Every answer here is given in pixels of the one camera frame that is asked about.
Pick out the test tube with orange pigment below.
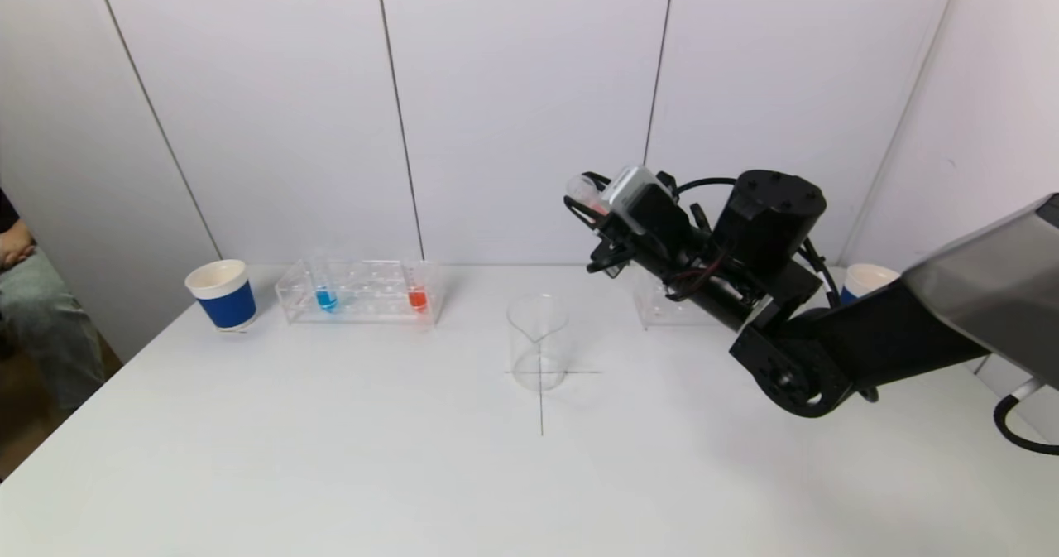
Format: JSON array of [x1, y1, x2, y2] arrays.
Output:
[[405, 255, 432, 315]]

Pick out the blue white paper cup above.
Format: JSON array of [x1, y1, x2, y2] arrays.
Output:
[[184, 260, 257, 333], [839, 263, 902, 306]]

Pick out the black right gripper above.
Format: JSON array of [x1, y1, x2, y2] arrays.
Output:
[[563, 171, 709, 300]]

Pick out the clear acrylic test tube rack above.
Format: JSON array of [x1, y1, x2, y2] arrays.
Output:
[[275, 259, 443, 327], [633, 269, 733, 329]]

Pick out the person in grey trousers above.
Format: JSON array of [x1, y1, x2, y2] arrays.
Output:
[[0, 189, 105, 415]]

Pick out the clear glass beaker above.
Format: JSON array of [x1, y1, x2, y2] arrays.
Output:
[[506, 294, 570, 392]]

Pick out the test tube with red pigment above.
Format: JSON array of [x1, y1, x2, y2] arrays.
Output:
[[566, 173, 615, 215]]

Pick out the test tube with blue pigment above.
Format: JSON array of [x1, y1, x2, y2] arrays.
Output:
[[309, 251, 340, 315]]

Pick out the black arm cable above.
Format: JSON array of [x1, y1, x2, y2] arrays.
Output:
[[992, 377, 1059, 458]]

